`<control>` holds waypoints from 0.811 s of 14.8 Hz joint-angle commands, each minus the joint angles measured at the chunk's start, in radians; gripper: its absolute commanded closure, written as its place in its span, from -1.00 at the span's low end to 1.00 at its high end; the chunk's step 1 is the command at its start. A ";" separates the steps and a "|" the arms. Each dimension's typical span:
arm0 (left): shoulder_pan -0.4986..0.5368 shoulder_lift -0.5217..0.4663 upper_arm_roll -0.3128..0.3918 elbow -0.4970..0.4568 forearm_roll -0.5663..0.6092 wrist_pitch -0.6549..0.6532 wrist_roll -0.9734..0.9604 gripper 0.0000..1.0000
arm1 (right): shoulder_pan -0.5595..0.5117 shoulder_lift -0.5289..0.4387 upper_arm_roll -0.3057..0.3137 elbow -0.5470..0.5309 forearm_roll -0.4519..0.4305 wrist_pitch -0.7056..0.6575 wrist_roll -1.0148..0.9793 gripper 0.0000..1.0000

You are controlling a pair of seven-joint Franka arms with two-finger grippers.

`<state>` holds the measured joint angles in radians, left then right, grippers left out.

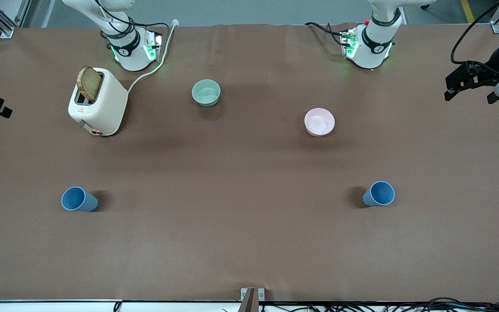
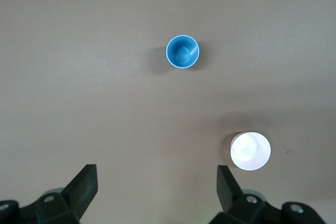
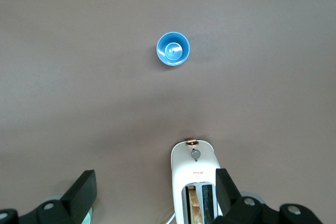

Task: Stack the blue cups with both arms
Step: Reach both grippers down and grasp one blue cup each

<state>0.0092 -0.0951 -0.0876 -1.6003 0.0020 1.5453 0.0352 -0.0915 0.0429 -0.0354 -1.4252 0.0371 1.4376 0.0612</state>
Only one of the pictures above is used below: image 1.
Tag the base connector plate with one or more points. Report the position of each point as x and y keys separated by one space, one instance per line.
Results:
x=153 y=45
x=348 y=43

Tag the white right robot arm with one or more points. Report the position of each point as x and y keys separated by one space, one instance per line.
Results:
x=128 y=52

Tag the pink plastic bowl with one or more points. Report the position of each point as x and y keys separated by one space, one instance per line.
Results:
x=319 y=121

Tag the blue plastic cup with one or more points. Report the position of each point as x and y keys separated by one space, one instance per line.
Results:
x=380 y=193
x=76 y=199

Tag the right base connector plate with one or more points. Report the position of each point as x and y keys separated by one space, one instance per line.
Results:
x=153 y=45

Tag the green plastic bowl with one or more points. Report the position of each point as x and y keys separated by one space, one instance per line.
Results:
x=206 y=92

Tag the brown bread slice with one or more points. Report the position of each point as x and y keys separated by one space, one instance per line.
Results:
x=89 y=83

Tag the cream white toaster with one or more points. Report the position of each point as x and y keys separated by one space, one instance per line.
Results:
x=106 y=106

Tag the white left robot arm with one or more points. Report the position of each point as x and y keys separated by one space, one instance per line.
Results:
x=373 y=43

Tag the left base connector plate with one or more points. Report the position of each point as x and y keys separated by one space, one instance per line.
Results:
x=348 y=43

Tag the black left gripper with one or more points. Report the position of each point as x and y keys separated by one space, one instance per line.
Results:
x=488 y=70

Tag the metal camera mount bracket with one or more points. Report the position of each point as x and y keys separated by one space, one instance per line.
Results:
x=249 y=299

